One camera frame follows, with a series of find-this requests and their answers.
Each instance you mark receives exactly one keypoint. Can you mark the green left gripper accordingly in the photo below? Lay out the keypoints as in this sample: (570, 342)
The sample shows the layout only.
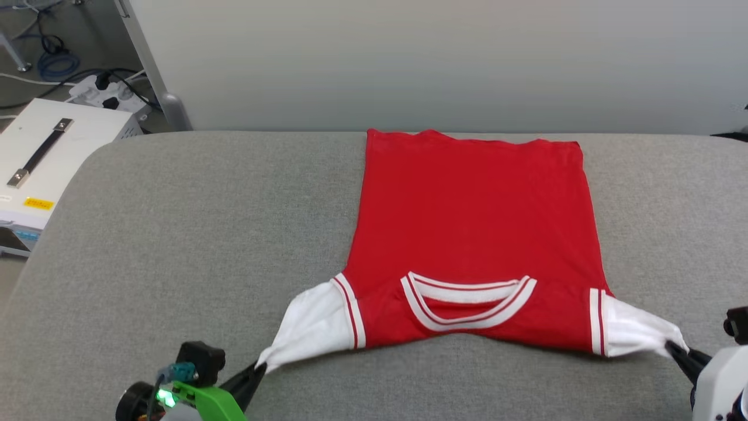
(204, 403)

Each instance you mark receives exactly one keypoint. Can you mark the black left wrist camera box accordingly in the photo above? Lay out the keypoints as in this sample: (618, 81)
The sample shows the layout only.
(201, 358)

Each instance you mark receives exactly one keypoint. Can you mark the yellow warning label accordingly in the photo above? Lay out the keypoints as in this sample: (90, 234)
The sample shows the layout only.
(38, 204)

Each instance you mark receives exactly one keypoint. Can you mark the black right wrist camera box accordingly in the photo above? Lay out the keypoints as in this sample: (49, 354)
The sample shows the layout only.
(737, 324)

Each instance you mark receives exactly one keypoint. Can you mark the red basketball jersey white sleeves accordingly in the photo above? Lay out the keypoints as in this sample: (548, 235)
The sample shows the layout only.
(473, 222)

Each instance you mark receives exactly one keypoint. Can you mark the grey partition foot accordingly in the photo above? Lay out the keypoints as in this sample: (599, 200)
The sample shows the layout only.
(176, 114)

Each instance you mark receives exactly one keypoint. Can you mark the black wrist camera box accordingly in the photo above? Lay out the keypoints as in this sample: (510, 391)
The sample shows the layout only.
(201, 358)
(737, 324)

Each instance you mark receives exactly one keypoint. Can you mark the white equipment box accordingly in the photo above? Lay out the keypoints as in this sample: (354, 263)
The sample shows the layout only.
(76, 152)

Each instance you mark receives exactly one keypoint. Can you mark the white partition panel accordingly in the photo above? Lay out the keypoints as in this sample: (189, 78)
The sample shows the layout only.
(438, 58)

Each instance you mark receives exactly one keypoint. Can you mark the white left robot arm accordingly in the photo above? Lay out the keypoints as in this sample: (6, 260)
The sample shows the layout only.
(181, 414)

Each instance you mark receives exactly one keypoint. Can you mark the white power strip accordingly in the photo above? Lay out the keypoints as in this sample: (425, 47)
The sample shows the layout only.
(125, 93)

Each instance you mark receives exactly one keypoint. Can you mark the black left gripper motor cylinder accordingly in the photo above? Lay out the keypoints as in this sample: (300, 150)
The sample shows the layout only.
(133, 403)

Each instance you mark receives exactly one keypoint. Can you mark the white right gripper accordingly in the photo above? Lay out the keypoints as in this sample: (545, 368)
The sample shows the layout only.
(724, 386)

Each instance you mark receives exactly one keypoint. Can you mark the black chair base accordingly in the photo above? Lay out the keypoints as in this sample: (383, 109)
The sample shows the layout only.
(733, 135)

